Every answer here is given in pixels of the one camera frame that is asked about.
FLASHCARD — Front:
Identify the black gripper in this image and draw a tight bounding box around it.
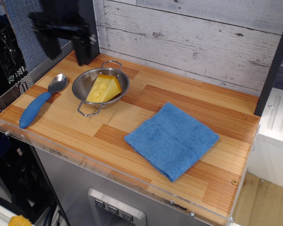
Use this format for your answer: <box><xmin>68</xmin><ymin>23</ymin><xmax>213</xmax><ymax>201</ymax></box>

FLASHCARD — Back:
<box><xmin>28</xmin><ymin>0</ymin><xmax>96</xmax><ymax>66</ymax></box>

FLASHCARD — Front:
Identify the small steel two-handled pot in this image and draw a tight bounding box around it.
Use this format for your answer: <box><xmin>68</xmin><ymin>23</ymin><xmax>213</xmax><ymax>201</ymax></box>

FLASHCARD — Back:
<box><xmin>72</xmin><ymin>60</ymin><xmax>130</xmax><ymax>117</ymax></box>

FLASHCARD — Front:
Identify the yellow toy cheese wedge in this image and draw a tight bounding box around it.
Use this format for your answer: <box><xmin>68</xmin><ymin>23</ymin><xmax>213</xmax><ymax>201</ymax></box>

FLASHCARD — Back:
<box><xmin>86</xmin><ymin>74</ymin><xmax>122</xmax><ymax>103</ymax></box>

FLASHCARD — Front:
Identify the black plastic crate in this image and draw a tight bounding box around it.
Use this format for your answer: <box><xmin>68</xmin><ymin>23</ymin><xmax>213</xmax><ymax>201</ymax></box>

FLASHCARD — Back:
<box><xmin>0</xmin><ymin>15</ymin><xmax>33</xmax><ymax>96</ymax></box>

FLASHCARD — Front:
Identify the blue knitted cloth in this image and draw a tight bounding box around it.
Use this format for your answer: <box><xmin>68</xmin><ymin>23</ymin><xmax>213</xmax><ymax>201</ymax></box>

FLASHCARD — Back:
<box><xmin>124</xmin><ymin>103</ymin><xmax>219</xmax><ymax>182</ymax></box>

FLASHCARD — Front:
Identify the clear acrylic table guard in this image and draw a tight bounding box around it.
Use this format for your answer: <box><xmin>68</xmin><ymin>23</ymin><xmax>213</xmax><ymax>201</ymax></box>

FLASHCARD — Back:
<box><xmin>0</xmin><ymin>53</ymin><xmax>259</xmax><ymax>226</ymax></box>

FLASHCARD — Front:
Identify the silver dispenser button panel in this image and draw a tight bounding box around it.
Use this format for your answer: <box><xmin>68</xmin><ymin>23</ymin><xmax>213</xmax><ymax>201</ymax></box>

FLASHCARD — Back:
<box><xmin>88</xmin><ymin>188</ymin><xmax>147</xmax><ymax>226</ymax></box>

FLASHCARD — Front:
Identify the white appliance top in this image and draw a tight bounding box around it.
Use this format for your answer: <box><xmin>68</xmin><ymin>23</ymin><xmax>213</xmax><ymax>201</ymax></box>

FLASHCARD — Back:
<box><xmin>259</xmin><ymin>88</ymin><xmax>283</xmax><ymax>142</ymax></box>

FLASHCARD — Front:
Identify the spoon with blue handle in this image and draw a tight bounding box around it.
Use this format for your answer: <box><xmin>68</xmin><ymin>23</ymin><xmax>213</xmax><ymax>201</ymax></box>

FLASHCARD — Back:
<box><xmin>19</xmin><ymin>74</ymin><xmax>67</xmax><ymax>129</ymax></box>

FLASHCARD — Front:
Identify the dark right shelf post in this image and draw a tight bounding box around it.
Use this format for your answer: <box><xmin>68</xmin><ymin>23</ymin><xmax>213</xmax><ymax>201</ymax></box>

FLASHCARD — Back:
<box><xmin>254</xmin><ymin>33</ymin><xmax>283</xmax><ymax>116</ymax></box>

